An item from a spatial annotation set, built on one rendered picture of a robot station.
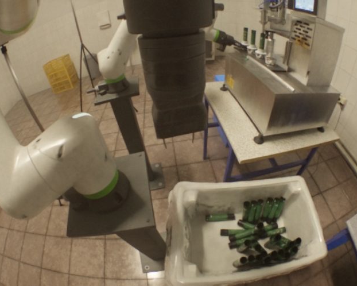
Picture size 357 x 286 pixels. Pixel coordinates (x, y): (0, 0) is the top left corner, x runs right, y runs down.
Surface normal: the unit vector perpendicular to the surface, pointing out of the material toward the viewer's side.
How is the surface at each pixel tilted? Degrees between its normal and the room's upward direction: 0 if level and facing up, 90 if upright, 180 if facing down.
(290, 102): 90
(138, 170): 0
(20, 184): 48
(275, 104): 90
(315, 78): 90
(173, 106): 98
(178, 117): 87
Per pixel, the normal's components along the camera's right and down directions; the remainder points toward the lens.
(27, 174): 0.47, -0.20
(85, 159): 0.75, 0.41
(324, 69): 0.13, 0.69
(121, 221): -0.07, -0.71
